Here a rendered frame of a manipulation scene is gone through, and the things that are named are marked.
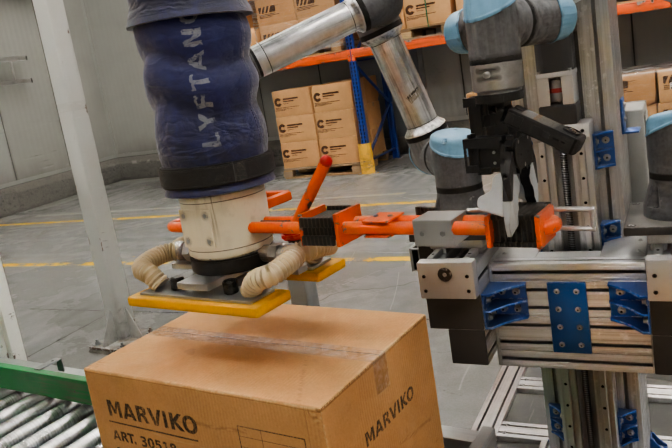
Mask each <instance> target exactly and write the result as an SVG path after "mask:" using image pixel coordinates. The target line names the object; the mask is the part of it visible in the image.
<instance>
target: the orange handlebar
mask: <svg viewBox="0 0 672 448"><path fill-rule="evenodd" d="M266 196H267V202H268V208H272V207H274V206H277V205H279V204H282V203H284V202H287V201H289V200H291V199H292V196H291V192H290V191H289V190H274V191H266ZM403 214H404V212H379V213H377V214H374V215H373V216H355V217H354V220H353V221H345V222H343V223H342V226H341V230H342V232H343V234H367V235H365V236H364V238H390V237H392V236H394V235H414V232H413V231H414V229H413V224H412V220H414V219H415V218H417V217H419V216H420V215H403ZM484 216H485V215H464V216H463V220H462V221H455V222H454V223H453V226H452V229H451V231H452V232H453V234H454V235H486V233H485V224H484ZM292 218H293V216H265V217H264V219H263V220H275V221H276V220H292ZM167 228H168V230H169V231H170V232H178V233H183V232H182V226H181V221H180V218H178V219H175V220H172V221H170V222H169V223H168V225H167ZM561 228H562V220H561V219H560V218H559V217H558V216H556V215H551V217H550V219H549V220H546V221H545V222H544V226H543V230H544V234H545V235H551V234H554V233H556V232H558V231H559V230H560V229H561ZM248 230H249V232H250V233H281V234H300V230H299V224H298V222H251V223H250V224H249V226H248Z"/></svg>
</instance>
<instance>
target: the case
mask: <svg viewBox="0 0 672 448"><path fill-rule="evenodd" d="M84 372H85V376H86V380H87V385H88V389H89V393H90V397H91V401H92V405H93V409H94V413H95V417H96V422H97V426H98V430H99V434H100V438H101V442H102V446H103V448H444V441H443V434H442V427H441V420H440V413H439V406H438V399H437V392H436V384H435V377H434V370H433V363H432V356H431V349H430V342H429V335H428V328H427V321H426V315H425V314H414V313H400V312H387V311H373V310H359V309H345V308H331V307H317V306H303V305H290V304H282V305H280V306H278V307H277V308H275V309H273V310H271V311H270V312H268V313H266V314H265V315H263V316H261V317H260V318H248V317H238V316H228V315H218V314H208V313H198V312H188V313H186V314H184V315H182V316H180V317H178V318H176V319H175V320H173V321H171V322H169V323H167V324H165V325H163V326H162V327H160V328H158V329H156V330H154V331H152V332H150V333H149V334H147V335H145V336H143V337H141V338H139V339H137V340H136V341H134V342H132V343H130V344H128V345H126V346H125V347H123V348H121V349H119V350H117V351H115V352H113V353H112V354H110V355H108V356H106V357H104V358H102V359H100V360H99V361H97V362H95V363H93V364H91V365H89V366H87V367H86V368H84Z"/></svg>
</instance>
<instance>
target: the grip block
mask: <svg viewBox="0 0 672 448"><path fill-rule="evenodd" d="M355 216H362V215H361V208H360V203H356V204H351V205H327V210H326V205H325V204H321V205H319V206H317V207H314V208H312V209H310V210H307V211H305V212H303V213H300V214H298V215H297V218H298V224H299V230H300V236H301V242H302V246H335V245H336V242H337V247H342V246H344V245H345V244H347V243H349V242H351V241H353V240H355V239H356V238H358V237H360V236H362V235H364V234H343V232H342V230H341V226H342V223H343V222H345V221H353V220H354V217H355ZM335 240H336V241H335Z"/></svg>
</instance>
